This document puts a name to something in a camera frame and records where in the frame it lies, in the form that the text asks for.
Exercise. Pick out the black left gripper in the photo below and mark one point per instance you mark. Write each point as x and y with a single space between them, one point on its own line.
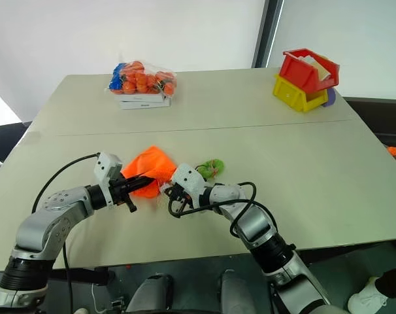
120 191

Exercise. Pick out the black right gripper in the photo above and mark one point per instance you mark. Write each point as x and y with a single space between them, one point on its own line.
184 200

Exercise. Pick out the orange mesh pouch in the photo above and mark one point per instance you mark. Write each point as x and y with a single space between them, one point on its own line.
149 163

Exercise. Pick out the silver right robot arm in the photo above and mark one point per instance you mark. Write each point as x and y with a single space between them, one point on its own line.
257 225

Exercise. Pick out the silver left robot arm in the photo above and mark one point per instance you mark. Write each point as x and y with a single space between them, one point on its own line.
54 222

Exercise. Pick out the green mesh pouch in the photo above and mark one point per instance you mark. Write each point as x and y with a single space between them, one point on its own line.
214 165

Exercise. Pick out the large white flat box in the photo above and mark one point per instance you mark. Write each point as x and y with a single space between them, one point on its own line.
142 105

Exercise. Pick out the small white flat box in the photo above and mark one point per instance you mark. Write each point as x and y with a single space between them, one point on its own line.
136 97

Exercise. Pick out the dark grey rounded shape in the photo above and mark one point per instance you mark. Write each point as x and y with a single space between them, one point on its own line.
152 292
237 291

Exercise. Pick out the clear bag of oranges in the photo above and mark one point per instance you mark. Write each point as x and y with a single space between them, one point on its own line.
142 81

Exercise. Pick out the blue item in bag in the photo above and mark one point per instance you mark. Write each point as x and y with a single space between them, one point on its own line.
117 76

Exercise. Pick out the black bar under table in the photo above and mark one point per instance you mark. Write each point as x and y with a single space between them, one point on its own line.
80 276

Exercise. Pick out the yellow plastic bin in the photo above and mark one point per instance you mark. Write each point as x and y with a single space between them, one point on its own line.
289 93

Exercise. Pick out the red plastic bin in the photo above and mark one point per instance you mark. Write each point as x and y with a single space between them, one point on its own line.
299 72

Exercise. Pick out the purple round object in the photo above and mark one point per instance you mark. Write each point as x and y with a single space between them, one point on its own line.
330 98

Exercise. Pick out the pale cards in bin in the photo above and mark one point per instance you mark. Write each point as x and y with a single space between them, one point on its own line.
322 70

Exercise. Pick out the white sneaker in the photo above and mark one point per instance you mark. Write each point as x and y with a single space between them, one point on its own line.
364 299

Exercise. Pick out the dark low cabinet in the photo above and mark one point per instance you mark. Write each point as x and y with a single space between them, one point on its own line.
377 114

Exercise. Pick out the small orange object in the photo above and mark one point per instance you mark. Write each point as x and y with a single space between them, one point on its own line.
393 150

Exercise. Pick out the dark trouser leg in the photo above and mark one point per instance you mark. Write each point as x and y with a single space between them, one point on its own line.
394 284

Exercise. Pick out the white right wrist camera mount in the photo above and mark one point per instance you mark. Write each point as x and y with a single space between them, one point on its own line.
188 178

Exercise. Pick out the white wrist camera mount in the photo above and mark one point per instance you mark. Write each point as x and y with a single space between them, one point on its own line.
188 178
105 167

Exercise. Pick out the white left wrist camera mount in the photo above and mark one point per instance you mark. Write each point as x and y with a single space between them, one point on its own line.
105 167

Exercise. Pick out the dark window frame post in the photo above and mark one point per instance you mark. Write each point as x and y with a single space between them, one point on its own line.
266 32

